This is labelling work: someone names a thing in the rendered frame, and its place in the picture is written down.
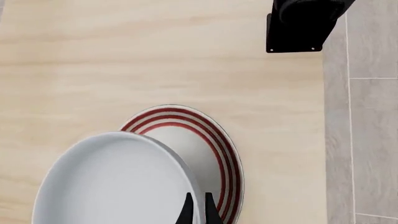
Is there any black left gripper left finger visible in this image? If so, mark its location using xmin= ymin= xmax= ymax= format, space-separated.
xmin=175 ymin=192 xmax=195 ymax=224

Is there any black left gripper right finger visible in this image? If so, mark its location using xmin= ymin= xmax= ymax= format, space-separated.
xmin=205 ymin=192 xmax=223 ymax=224

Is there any plate with red rings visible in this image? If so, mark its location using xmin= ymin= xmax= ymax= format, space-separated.
xmin=119 ymin=105 xmax=245 ymax=224

